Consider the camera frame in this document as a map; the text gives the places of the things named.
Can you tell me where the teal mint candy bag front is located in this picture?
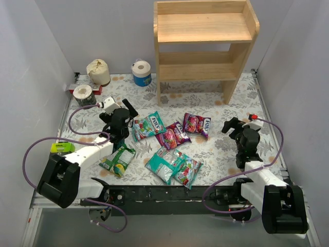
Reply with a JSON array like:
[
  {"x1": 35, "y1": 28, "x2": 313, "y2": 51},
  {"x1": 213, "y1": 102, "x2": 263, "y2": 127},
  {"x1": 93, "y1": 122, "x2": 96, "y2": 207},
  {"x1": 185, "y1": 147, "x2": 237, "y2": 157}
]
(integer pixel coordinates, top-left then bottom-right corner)
[{"x1": 132, "y1": 111, "x2": 166, "y2": 142}]

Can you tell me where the teal mint candy bag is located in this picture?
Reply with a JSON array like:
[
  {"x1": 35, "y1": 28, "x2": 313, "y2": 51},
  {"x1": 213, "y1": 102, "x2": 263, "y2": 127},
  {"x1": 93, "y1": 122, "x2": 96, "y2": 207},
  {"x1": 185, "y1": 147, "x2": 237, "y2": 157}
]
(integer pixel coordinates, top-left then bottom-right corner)
[
  {"x1": 132, "y1": 111, "x2": 166, "y2": 142},
  {"x1": 174, "y1": 149, "x2": 203, "y2": 189}
]

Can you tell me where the purple berries candy bag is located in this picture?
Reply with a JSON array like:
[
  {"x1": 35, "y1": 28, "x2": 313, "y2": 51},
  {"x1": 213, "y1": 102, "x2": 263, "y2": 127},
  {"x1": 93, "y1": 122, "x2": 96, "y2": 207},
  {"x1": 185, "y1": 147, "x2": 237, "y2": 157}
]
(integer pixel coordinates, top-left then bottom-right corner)
[
  {"x1": 183, "y1": 113, "x2": 211, "y2": 138},
  {"x1": 156, "y1": 121, "x2": 192, "y2": 150}
]

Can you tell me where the teal candy bag white back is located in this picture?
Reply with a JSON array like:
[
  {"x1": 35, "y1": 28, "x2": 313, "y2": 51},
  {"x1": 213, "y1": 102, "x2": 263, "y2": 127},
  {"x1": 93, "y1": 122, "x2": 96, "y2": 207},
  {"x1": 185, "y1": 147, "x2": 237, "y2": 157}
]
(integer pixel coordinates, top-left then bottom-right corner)
[{"x1": 145, "y1": 147, "x2": 185, "y2": 185}]

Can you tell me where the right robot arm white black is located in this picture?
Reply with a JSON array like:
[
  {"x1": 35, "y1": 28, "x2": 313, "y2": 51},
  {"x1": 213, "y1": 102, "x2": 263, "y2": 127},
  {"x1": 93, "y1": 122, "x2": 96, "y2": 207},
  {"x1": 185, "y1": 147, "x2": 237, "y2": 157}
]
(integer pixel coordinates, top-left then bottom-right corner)
[{"x1": 222, "y1": 115, "x2": 308, "y2": 235}]

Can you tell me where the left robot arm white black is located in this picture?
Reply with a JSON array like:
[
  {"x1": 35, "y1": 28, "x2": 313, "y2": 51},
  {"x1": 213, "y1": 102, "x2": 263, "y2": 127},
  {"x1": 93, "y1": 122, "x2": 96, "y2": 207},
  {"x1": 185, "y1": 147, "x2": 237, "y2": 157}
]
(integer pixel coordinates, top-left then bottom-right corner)
[{"x1": 36, "y1": 97, "x2": 138, "y2": 208}]

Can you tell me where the wooden two-tier shelf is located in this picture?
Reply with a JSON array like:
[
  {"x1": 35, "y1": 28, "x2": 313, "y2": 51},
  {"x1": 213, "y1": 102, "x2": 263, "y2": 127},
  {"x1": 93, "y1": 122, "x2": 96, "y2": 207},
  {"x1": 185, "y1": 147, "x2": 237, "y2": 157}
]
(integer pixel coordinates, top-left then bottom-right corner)
[{"x1": 153, "y1": 1, "x2": 260, "y2": 104}]

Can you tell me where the red and white small box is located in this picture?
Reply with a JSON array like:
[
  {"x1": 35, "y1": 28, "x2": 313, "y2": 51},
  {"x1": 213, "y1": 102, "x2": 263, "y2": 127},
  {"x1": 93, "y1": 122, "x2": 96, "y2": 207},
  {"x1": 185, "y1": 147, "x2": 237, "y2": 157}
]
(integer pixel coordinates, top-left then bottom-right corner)
[{"x1": 65, "y1": 84, "x2": 102, "y2": 95}]

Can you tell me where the green snack bag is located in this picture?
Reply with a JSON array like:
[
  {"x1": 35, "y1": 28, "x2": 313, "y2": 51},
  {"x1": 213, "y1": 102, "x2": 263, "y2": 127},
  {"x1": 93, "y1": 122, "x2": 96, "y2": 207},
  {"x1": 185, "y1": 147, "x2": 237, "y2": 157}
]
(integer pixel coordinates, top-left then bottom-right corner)
[{"x1": 99, "y1": 144, "x2": 136, "y2": 178}]

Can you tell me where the dark green wrapped tissue roll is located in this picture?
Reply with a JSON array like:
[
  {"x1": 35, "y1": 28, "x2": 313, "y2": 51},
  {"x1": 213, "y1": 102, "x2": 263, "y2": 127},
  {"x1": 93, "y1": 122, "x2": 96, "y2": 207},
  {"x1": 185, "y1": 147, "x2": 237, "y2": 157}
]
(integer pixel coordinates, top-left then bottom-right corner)
[{"x1": 73, "y1": 84, "x2": 97, "y2": 107}]

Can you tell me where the blue wrapped tissue roll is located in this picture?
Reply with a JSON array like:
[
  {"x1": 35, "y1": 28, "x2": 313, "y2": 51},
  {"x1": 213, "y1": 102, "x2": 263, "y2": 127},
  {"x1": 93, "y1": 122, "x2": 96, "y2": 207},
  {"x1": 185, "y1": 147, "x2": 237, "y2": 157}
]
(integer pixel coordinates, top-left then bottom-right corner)
[{"x1": 132, "y1": 60, "x2": 152, "y2": 87}]

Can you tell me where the beige wrapped tissue roll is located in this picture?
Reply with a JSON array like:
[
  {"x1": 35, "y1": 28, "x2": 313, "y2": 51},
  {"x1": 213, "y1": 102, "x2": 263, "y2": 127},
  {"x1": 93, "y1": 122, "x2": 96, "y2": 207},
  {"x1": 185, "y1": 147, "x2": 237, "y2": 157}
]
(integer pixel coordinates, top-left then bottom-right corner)
[{"x1": 86, "y1": 59, "x2": 111, "y2": 86}]

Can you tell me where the floral table mat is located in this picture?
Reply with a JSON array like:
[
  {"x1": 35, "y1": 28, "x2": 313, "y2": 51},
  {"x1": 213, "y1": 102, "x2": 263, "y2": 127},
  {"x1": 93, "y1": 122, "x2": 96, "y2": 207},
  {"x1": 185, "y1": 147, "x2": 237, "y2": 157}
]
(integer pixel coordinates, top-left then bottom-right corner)
[{"x1": 57, "y1": 73, "x2": 285, "y2": 186}]

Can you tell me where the green black razor box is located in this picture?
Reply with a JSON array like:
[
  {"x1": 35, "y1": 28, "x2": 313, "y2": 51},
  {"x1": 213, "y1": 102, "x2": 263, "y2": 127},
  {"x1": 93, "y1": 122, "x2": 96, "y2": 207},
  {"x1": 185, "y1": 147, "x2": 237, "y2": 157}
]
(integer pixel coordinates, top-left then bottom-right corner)
[{"x1": 50, "y1": 142, "x2": 76, "y2": 156}]

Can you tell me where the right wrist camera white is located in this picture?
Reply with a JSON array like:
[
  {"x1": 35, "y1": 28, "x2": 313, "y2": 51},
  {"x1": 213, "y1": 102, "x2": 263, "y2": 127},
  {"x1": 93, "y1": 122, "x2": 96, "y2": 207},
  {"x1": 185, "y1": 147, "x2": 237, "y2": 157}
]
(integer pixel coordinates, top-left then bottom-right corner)
[{"x1": 242, "y1": 114, "x2": 263, "y2": 131}]

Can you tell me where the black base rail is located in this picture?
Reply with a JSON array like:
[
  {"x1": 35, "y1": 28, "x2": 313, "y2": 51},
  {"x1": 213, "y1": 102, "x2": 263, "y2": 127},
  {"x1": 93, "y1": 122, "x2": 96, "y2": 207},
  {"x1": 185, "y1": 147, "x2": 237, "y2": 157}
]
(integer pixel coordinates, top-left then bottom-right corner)
[{"x1": 103, "y1": 185, "x2": 245, "y2": 217}]

